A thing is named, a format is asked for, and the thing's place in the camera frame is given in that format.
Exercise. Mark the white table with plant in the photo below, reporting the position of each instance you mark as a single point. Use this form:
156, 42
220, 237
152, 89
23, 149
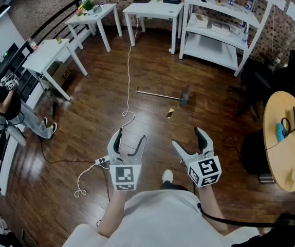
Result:
101, 11

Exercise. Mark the beige box on shelf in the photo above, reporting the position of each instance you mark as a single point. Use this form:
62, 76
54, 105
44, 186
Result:
201, 20

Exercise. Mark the blue plush object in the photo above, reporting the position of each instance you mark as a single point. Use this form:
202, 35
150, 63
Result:
280, 132

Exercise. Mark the person's right forearm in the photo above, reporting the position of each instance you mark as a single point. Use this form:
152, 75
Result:
211, 204

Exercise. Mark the brown cardboard box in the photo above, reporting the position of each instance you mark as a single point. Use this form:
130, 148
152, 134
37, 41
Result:
61, 74

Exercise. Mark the person's white shoe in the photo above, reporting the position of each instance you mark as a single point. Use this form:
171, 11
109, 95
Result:
167, 175

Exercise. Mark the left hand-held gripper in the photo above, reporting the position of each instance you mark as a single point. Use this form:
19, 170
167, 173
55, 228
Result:
125, 175

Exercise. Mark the person's black trouser leg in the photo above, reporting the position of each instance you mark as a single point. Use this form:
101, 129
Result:
174, 186

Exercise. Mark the red-capped bottle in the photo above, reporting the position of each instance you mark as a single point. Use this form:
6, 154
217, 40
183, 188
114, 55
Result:
32, 44

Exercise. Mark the flat black box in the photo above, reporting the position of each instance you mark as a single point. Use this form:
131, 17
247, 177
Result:
172, 0

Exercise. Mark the flat white box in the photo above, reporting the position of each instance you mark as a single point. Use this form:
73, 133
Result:
220, 27

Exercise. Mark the white table with red bottle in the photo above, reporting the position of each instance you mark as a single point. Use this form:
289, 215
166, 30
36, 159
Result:
44, 55

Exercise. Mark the small glass jar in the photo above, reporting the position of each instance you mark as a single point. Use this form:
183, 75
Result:
58, 40

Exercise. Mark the potted plant with flowers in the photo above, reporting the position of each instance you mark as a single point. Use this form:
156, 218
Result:
85, 6

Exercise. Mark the clear plastic water bottle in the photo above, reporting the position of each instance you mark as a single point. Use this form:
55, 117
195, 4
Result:
244, 38

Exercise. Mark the person's left forearm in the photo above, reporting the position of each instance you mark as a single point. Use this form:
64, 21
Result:
112, 212

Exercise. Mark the clear bottle with blue label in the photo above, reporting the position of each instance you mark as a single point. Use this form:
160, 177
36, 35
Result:
231, 1
248, 5

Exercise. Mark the person's white shirt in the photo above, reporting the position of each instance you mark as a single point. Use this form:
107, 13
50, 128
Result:
160, 220

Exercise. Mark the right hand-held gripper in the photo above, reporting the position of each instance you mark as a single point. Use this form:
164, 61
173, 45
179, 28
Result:
205, 171

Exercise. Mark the round wooden table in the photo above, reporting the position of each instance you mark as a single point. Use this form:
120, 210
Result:
283, 158

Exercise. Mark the white table with router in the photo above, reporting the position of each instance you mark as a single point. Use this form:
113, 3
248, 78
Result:
157, 9

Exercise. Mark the yellow and black small card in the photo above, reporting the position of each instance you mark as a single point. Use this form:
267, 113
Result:
170, 113

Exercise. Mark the white metal shelf unit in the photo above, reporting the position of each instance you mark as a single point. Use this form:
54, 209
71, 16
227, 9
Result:
214, 48

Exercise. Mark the black office chair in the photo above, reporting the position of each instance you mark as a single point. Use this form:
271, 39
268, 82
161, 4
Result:
260, 81

